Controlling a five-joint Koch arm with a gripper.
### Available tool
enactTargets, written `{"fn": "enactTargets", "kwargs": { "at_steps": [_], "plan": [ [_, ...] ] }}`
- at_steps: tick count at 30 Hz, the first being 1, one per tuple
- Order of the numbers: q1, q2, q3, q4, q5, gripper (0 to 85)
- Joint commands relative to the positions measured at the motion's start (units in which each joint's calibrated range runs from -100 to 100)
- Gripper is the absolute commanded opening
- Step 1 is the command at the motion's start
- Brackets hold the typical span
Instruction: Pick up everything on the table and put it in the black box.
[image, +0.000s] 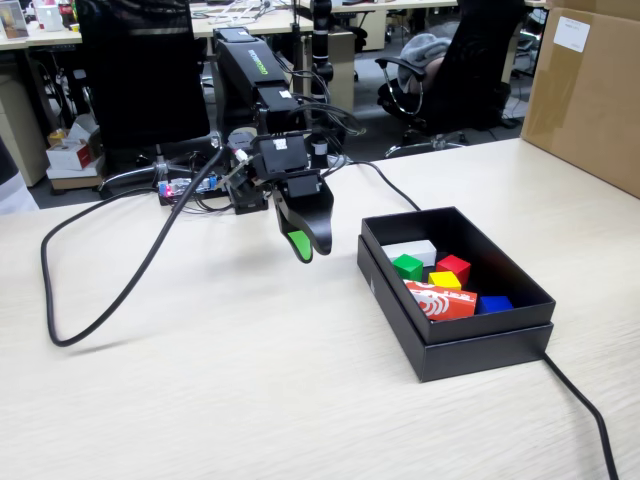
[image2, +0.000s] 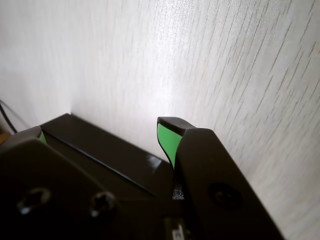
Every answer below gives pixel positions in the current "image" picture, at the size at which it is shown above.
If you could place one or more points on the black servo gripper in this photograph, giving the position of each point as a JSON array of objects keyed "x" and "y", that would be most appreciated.
[{"x": 280, "y": 155}]

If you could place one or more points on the green wooden cube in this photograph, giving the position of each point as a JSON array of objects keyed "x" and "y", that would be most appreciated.
[{"x": 407, "y": 267}]

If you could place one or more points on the yellow wooden cube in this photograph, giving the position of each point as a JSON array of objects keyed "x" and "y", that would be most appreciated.
[{"x": 444, "y": 280}]

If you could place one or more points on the red wooden cube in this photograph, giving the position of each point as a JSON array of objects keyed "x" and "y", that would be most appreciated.
[{"x": 455, "y": 265}]

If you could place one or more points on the white rectangular box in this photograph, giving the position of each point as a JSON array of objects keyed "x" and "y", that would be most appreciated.
[{"x": 410, "y": 248}]

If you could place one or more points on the orange box with white print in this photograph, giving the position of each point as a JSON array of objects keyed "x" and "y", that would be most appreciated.
[{"x": 450, "y": 302}]

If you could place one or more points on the black open box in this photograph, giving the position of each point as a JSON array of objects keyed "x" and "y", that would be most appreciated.
[{"x": 490, "y": 355}]

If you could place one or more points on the large brown cardboard box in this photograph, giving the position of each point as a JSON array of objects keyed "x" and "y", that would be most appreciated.
[{"x": 590, "y": 100}]

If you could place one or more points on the blue controller circuit board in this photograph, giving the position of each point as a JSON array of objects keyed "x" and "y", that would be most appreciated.
[{"x": 170, "y": 189}]

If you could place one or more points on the beige plain cabinet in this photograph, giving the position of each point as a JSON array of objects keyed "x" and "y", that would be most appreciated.
[{"x": 345, "y": 75}]

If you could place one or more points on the black segmented pole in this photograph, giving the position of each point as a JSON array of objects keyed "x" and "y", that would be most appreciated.
[{"x": 321, "y": 50}]

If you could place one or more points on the blue wooden cube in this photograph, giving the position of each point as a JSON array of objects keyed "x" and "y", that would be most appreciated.
[{"x": 495, "y": 305}]

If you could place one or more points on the grey cloth bundle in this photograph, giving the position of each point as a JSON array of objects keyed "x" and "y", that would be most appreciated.
[{"x": 425, "y": 50}]

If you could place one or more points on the white folding stand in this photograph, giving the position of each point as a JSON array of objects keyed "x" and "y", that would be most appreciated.
[{"x": 239, "y": 19}]

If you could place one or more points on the black chair with chrome armrest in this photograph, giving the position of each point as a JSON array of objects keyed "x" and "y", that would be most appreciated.
[{"x": 475, "y": 75}]

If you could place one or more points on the black mesh office chair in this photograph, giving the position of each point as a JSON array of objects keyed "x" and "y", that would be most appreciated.
[{"x": 145, "y": 75}]

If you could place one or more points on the beige desk with white stand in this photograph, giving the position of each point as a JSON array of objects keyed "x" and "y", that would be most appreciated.
[{"x": 205, "y": 27}]

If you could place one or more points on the long beige desk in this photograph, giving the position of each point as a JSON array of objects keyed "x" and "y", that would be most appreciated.
[{"x": 400, "y": 6}]

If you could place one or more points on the white and red carton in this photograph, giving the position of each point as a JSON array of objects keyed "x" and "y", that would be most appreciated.
[{"x": 75, "y": 155}]

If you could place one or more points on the beige low cabinet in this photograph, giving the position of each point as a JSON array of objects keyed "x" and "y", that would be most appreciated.
[{"x": 22, "y": 130}]

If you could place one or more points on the person torso dark shirt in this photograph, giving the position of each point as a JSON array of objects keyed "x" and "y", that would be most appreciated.
[{"x": 10, "y": 170}]

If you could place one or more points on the beige desk with mug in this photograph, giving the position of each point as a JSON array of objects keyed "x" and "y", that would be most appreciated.
[{"x": 50, "y": 37}]

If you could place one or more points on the cola bottle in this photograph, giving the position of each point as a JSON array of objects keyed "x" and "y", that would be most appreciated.
[{"x": 66, "y": 12}]

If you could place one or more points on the small framed picture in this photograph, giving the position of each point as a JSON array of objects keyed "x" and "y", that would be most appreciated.
[{"x": 12, "y": 20}]

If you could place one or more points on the bare circuit board wrist camera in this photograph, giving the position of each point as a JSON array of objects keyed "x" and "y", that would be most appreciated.
[{"x": 239, "y": 172}]

